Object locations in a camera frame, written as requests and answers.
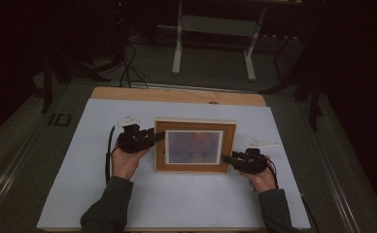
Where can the dark tripod stand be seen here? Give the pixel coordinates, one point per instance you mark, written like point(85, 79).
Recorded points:
point(49, 84)
point(314, 97)

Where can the white metal stand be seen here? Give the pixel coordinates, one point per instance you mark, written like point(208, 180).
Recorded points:
point(215, 26)

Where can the person's right hand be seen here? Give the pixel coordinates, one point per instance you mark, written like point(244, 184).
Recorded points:
point(262, 179)

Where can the metal floor rail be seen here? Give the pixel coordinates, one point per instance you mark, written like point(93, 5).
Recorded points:
point(8, 174)
point(335, 181)

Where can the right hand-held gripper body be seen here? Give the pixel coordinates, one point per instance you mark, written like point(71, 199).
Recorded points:
point(249, 161)

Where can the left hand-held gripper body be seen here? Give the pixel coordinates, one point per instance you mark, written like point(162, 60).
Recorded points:
point(133, 140)

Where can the white table sheet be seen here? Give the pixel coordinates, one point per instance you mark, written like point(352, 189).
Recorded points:
point(112, 200)

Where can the person's left hand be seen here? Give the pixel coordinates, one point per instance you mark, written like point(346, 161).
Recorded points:
point(126, 163)

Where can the wooden picture frame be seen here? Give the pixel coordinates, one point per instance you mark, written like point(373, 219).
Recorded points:
point(194, 124)

